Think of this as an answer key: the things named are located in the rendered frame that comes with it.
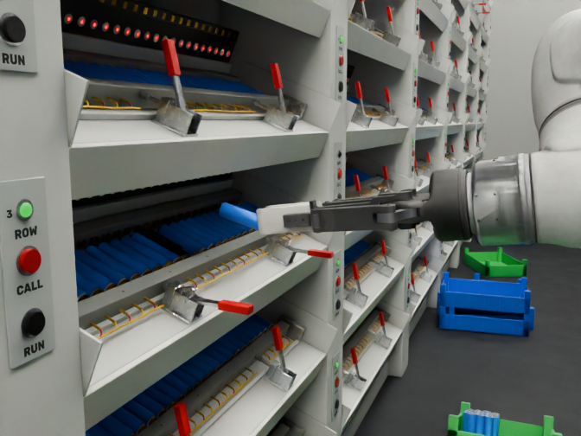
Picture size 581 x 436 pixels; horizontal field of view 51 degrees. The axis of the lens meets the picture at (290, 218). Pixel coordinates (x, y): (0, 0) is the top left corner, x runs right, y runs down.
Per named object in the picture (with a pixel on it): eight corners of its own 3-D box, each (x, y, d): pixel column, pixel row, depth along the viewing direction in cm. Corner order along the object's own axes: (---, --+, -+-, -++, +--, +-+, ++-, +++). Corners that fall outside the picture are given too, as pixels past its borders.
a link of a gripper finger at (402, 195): (416, 226, 64) (415, 228, 63) (315, 234, 67) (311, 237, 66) (412, 189, 64) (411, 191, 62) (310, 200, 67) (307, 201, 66)
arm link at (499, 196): (527, 155, 55) (461, 162, 57) (535, 253, 56) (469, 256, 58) (528, 150, 63) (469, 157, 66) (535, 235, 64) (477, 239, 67)
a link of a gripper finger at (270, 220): (318, 229, 68) (316, 231, 67) (261, 234, 70) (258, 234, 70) (315, 203, 68) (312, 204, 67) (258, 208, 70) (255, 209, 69)
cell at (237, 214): (227, 201, 73) (275, 218, 71) (224, 214, 74) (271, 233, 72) (220, 202, 72) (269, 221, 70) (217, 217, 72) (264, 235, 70)
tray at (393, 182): (400, 212, 167) (421, 166, 163) (335, 257, 112) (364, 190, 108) (336, 181, 173) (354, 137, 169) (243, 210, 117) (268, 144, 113)
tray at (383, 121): (402, 143, 164) (424, 94, 160) (336, 154, 109) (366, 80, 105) (336, 113, 170) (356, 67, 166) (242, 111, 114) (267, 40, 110)
